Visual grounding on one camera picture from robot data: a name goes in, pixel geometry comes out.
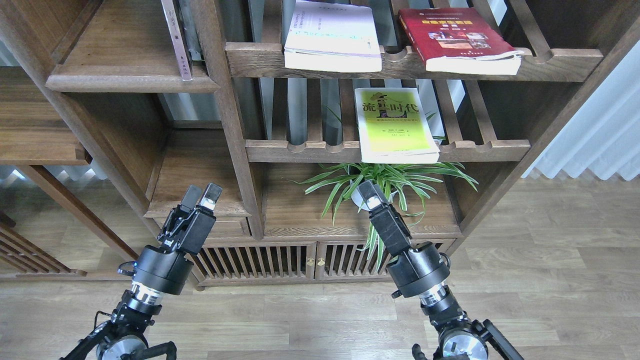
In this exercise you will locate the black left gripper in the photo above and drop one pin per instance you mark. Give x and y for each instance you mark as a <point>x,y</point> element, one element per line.
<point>165,268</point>

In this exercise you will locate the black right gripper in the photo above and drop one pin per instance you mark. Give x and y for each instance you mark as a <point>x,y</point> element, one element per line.
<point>415,271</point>

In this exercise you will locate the red paperback book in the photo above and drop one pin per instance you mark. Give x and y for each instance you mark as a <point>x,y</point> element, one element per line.
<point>458,40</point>

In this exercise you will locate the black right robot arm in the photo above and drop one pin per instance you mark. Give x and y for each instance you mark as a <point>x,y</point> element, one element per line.
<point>459,338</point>

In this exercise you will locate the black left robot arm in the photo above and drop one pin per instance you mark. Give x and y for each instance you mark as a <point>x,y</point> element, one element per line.
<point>121,337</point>

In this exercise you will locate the white plant pot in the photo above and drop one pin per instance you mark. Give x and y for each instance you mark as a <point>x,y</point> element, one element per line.
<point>359,201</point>

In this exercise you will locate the green spider plant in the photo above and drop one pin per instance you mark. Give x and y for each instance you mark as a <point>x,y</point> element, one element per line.
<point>408,184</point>

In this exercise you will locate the yellow green paperback book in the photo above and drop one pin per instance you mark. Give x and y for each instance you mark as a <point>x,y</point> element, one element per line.
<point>393,127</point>

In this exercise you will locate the dark wooden bookshelf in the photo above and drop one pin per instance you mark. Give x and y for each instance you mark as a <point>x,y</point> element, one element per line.
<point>248,123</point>

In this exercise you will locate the dark wooden slatted bench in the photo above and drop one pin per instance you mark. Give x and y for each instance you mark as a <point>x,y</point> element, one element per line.
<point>28,260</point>

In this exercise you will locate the thin upright book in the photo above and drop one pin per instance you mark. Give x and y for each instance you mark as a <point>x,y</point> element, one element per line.
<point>174,19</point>

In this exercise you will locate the white lavender paperback book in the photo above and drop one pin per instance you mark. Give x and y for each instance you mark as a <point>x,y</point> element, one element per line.
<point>332,37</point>

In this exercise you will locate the white curtain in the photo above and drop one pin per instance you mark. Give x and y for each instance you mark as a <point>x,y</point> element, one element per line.
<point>603,137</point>

